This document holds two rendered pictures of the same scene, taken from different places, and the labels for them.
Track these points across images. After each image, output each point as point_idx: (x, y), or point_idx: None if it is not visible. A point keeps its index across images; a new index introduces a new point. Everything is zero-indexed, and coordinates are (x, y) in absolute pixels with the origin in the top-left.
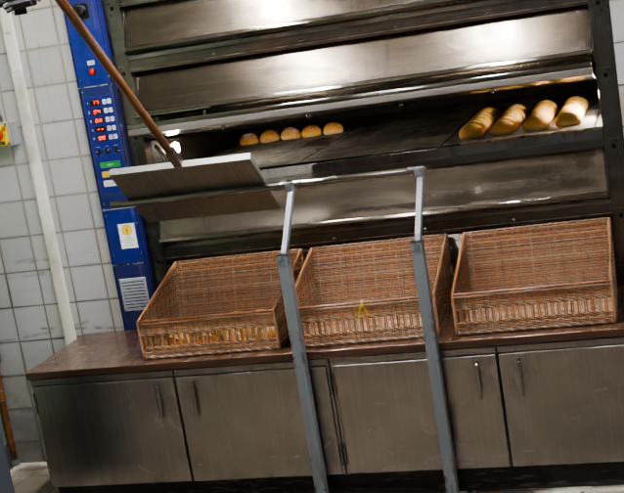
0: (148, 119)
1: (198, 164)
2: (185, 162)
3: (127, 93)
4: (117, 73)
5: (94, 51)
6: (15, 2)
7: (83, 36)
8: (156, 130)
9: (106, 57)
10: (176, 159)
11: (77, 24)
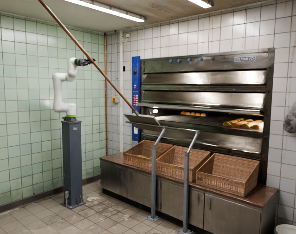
0: (126, 101)
1: (141, 116)
2: (139, 114)
3: (119, 93)
4: (115, 87)
5: (107, 80)
6: (83, 63)
7: (103, 75)
8: (129, 104)
9: (111, 82)
10: (136, 113)
11: (100, 72)
